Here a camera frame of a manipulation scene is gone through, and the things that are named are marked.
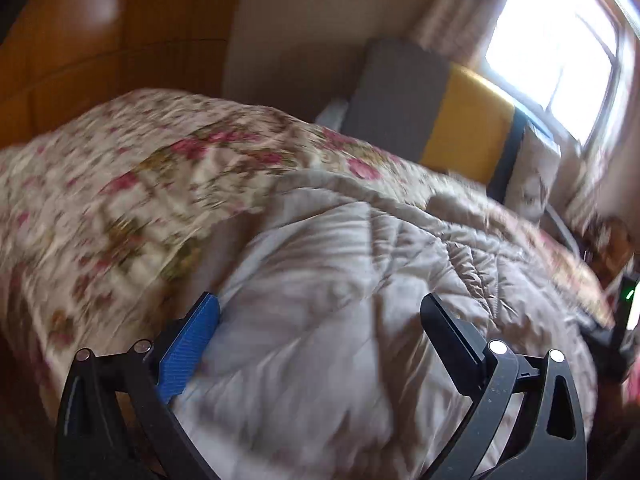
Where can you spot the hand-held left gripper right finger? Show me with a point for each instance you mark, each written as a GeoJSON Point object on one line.
{"type": "Point", "coordinates": [462, 347]}

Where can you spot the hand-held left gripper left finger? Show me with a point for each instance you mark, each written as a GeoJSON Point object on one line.
{"type": "Point", "coordinates": [187, 350]}

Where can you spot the white quilted down jacket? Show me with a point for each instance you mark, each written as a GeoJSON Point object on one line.
{"type": "Point", "coordinates": [350, 280]}

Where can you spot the wooden side table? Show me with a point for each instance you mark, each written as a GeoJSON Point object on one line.
{"type": "Point", "coordinates": [616, 241]}

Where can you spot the floral curtain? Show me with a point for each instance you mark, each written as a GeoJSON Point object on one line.
{"type": "Point", "coordinates": [595, 185]}
{"type": "Point", "coordinates": [460, 15]}

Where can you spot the deer print pillow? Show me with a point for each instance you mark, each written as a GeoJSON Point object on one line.
{"type": "Point", "coordinates": [535, 175]}

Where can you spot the floral bedspread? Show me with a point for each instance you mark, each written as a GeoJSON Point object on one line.
{"type": "Point", "coordinates": [125, 175]}

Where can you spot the grey and yellow headboard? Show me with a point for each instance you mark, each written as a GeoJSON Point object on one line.
{"type": "Point", "coordinates": [470, 130]}

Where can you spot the window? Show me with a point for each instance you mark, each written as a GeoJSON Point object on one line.
{"type": "Point", "coordinates": [550, 35]}

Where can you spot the wooden wardrobe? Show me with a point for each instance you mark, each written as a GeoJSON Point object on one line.
{"type": "Point", "coordinates": [100, 25]}

